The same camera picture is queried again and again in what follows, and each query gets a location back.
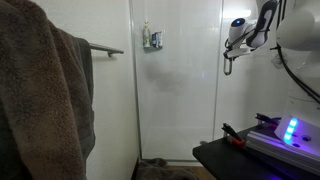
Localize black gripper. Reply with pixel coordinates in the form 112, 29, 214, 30
222, 49, 239, 62

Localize chrome shower door handle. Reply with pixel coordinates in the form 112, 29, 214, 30
223, 56, 234, 76

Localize glass shower door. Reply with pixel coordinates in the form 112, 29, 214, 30
213, 0, 284, 141

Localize chrome shower valve knob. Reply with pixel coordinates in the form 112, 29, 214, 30
270, 53, 285, 70

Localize fixed glass shower panel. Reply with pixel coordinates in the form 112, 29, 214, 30
129, 0, 224, 162

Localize shower shelf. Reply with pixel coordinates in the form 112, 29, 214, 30
143, 45, 164, 53

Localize bottles on shower shelf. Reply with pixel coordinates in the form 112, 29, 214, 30
142, 21, 152, 48

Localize white tube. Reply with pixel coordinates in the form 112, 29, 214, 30
156, 30, 164, 48

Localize blue and black clamp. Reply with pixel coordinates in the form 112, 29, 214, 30
254, 112, 283, 126

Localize orange and black clamp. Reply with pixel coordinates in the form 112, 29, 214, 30
221, 122, 247, 148

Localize black table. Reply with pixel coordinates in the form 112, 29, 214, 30
192, 124, 320, 180

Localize chrome towel bar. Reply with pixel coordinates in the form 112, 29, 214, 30
88, 42, 125, 58

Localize grey floor towel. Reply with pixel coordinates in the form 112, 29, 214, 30
135, 157, 202, 180

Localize dark grey towel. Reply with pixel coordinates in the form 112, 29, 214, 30
58, 28, 97, 162

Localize brown towel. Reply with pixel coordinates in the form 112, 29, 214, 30
0, 0, 89, 180

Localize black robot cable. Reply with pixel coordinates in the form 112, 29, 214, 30
269, 0, 320, 105

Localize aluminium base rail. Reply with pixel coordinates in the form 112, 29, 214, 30
245, 128, 320, 176

